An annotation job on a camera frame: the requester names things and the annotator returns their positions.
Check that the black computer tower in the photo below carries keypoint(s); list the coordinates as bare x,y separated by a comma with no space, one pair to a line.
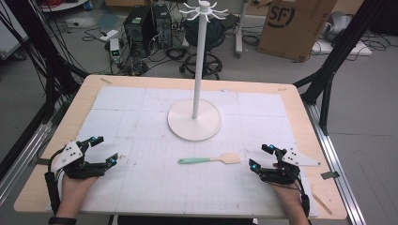
162,26
139,31

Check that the brown cardboard box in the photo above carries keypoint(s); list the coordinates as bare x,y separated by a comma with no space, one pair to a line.
294,28

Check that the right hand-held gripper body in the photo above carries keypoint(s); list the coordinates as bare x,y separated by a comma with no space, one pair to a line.
287,170

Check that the white device with green light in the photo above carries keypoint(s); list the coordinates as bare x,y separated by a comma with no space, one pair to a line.
114,50

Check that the black office chair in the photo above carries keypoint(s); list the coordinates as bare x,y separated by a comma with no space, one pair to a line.
216,40

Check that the white hook rack stand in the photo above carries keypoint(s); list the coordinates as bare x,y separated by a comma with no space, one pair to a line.
195,120

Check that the black tape piece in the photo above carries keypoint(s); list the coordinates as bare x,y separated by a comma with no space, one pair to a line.
42,162
330,175

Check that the white round table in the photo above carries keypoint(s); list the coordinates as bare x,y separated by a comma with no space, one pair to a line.
62,4

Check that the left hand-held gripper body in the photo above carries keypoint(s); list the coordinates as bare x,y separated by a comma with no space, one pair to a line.
70,154

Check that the white power strip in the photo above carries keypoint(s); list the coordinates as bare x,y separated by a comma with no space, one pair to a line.
108,35

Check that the white panel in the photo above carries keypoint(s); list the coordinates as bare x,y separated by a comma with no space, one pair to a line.
9,31

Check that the wooden table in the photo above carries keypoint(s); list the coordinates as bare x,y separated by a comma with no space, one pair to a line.
316,131

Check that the person's left hand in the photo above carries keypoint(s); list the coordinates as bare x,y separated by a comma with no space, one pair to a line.
73,190

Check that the black wristband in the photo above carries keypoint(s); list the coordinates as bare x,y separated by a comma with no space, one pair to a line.
62,221

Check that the white grid mat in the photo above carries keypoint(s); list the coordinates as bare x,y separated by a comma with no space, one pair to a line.
187,187

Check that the person's right hand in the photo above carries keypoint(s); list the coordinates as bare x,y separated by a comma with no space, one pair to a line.
291,195

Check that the black metal frame stand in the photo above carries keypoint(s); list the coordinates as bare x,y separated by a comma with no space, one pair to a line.
47,56
338,53

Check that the white flat board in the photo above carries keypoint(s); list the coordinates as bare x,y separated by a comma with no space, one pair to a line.
344,49

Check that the thin wooden stick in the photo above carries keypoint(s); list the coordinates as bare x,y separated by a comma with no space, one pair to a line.
322,204

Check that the grey metal stand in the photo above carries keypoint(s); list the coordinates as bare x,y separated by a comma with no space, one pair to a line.
240,31

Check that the aluminium rail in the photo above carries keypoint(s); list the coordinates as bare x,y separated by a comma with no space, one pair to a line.
338,175
22,162

